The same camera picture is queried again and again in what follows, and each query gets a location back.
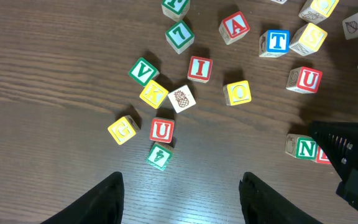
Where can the yellow block beside V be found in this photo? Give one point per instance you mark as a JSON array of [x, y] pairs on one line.
[[154, 94]]

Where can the red I block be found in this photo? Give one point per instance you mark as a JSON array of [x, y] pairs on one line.
[[200, 69]]

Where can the red E block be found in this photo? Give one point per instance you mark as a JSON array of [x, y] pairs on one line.
[[321, 157]]

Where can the blue T block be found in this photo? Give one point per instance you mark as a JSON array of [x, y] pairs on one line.
[[274, 43]]

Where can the green V block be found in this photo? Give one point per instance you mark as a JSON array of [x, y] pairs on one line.
[[143, 72]]

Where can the plain wooden picture block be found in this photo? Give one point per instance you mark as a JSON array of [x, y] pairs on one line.
[[181, 99]]

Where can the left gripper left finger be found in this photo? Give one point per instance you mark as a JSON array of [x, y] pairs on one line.
[[103, 204]]

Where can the red u block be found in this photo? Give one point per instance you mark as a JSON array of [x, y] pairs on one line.
[[304, 80], [161, 130]]

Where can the green F block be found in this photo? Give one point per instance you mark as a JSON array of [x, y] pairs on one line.
[[175, 9]]

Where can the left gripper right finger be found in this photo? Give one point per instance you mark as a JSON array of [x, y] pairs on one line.
[[261, 204]]

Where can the yellow O block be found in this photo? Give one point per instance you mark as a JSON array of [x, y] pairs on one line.
[[237, 93]]

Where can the red A block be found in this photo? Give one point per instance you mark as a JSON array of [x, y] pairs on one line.
[[233, 28]]

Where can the yellow block far left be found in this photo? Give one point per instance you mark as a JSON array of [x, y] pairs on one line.
[[123, 129]]

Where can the green 4 block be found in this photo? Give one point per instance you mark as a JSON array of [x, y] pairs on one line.
[[160, 155]]

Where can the green 7 block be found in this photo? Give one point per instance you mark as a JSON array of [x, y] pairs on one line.
[[180, 37]]

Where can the yellow block top row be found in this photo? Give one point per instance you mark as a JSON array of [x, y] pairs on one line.
[[280, 1]]

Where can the yellow S block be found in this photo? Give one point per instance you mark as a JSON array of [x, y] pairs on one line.
[[308, 39]]

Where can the green N block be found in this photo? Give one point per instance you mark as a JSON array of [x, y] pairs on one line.
[[301, 147]]

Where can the yellow C block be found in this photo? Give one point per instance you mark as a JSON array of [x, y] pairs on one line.
[[316, 11]]

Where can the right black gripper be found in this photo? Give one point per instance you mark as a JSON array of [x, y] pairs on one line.
[[339, 141]]

